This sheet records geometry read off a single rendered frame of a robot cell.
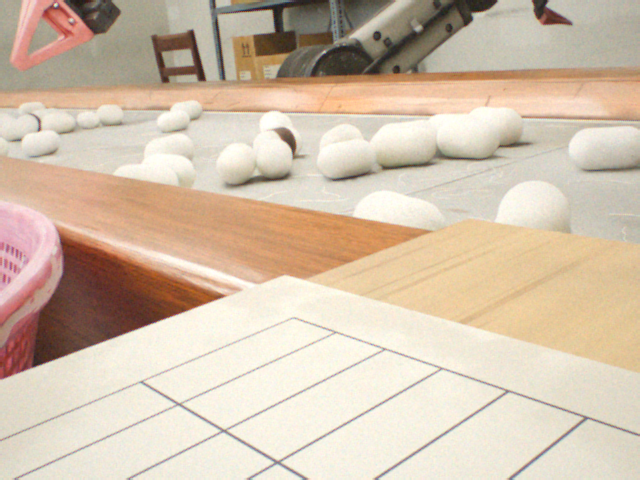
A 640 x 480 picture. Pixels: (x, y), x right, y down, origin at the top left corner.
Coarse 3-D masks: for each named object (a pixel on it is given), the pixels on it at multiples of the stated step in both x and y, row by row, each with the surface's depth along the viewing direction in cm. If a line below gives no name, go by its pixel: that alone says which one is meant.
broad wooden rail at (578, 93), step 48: (0, 96) 139; (48, 96) 120; (96, 96) 105; (144, 96) 94; (192, 96) 85; (240, 96) 77; (288, 96) 71; (336, 96) 66; (384, 96) 61; (432, 96) 57; (480, 96) 54; (528, 96) 51; (576, 96) 48; (624, 96) 45
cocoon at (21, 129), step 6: (6, 126) 72; (12, 126) 72; (18, 126) 72; (24, 126) 72; (30, 126) 72; (6, 132) 71; (12, 132) 72; (18, 132) 72; (24, 132) 72; (30, 132) 72; (6, 138) 72; (12, 138) 72; (18, 138) 72
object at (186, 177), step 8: (144, 160) 37; (152, 160) 37; (160, 160) 36; (168, 160) 36; (176, 160) 36; (184, 160) 36; (176, 168) 36; (184, 168) 36; (192, 168) 36; (184, 176) 36; (192, 176) 36; (184, 184) 36; (192, 184) 37
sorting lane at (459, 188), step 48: (96, 144) 62; (144, 144) 59; (528, 144) 41; (240, 192) 36; (288, 192) 35; (336, 192) 34; (432, 192) 32; (480, 192) 31; (576, 192) 29; (624, 192) 28; (624, 240) 22
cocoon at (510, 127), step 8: (472, 112) 42; (480, 112) 41; (488, 112) 41; (496, 112) 40; (504, 112) 40; (512, 112) 40; (488, 120) 40; (496, 120) 40; (504, 120) 40; (512, 120) 40; (520, 120) 40; (496, 128) 40; (504, 128) 40; (512, 128) 40; (520, 128) 40; (504, 136) 40; (512, 136) 40; (504, 144) 40
